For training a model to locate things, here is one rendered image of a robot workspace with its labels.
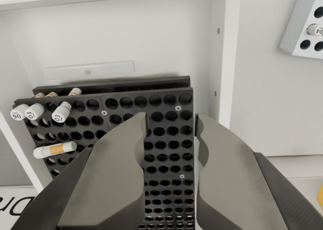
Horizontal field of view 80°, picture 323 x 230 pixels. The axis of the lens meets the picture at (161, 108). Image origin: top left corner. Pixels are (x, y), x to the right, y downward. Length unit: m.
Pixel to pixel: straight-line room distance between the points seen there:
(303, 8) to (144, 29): 0.20
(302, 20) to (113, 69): 0.24
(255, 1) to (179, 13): 0.13
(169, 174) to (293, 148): 0.29
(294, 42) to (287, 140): 0.20
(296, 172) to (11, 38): 0.50
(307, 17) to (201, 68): 0.14
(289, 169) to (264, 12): 0.30
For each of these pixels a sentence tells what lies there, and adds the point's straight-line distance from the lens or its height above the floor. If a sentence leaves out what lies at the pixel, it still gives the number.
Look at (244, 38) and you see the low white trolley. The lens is 0.33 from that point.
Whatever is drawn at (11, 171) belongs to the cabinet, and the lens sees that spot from 0.59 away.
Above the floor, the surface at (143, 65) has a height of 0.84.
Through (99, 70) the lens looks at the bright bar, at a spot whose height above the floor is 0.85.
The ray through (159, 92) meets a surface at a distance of 0.18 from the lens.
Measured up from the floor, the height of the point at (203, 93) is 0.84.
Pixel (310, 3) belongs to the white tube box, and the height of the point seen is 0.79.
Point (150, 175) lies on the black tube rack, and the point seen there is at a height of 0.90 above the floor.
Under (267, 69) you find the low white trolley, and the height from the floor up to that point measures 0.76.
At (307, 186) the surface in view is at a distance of 0.46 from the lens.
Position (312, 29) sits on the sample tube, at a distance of 0.31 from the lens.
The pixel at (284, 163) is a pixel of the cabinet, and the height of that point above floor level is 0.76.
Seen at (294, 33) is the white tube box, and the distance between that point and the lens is 0.33.
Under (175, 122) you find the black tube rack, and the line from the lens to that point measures 0.20.
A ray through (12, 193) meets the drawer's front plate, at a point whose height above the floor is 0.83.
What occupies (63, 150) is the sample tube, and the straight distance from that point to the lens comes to 0.24.
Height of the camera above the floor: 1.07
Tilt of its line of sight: 61 degrees down
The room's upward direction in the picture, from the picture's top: 175 degrees counter-clockwise
